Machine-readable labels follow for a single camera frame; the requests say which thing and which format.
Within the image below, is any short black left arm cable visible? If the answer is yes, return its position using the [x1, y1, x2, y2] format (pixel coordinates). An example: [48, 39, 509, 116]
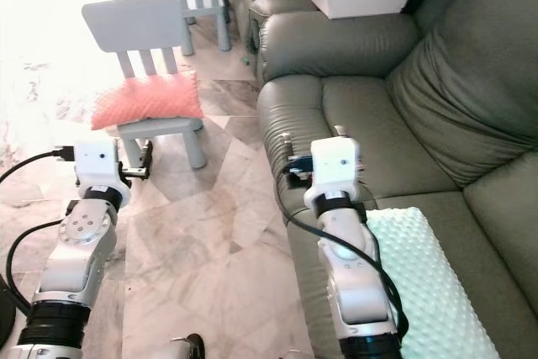
[6, 219, 70, 314]

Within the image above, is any grey green leather sofa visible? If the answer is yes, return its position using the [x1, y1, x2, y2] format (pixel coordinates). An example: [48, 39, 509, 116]
[255, 0, 538, 359]

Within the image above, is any long black left arm cable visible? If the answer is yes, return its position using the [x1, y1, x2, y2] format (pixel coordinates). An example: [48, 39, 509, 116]
[0, 147, 78, 183]

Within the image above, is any mint green dotted pillow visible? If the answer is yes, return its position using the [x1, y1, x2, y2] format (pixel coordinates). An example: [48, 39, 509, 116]
[364, 206, 502, 359]

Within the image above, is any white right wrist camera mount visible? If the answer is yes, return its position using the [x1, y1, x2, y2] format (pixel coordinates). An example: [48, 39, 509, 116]
[304, 136, 365, 214]

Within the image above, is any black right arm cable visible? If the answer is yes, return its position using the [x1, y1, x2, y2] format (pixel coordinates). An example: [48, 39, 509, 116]
[281, 157, 410, 339]

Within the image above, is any pink dotted pillow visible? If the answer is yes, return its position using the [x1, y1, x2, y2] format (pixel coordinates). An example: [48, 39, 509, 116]
[91, 71, 205, 131]

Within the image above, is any grey left robot leg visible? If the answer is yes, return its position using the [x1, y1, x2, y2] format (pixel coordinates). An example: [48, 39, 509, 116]
[147, 333, 208, 359]

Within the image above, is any grey green leather armchair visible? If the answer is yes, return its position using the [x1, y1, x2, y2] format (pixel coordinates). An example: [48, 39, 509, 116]
[227, 0, 320, 62]

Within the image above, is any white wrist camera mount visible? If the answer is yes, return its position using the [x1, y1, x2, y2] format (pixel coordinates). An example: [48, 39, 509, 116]
[304, 136, 365, 214]
[73, 139, 132, 207]

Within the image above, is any black round object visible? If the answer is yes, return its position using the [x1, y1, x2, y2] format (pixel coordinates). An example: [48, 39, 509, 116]
[0, 298, 17, 348]

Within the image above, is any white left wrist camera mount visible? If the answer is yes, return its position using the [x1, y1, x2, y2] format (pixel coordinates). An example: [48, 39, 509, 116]
[73, 139, 132, 207]

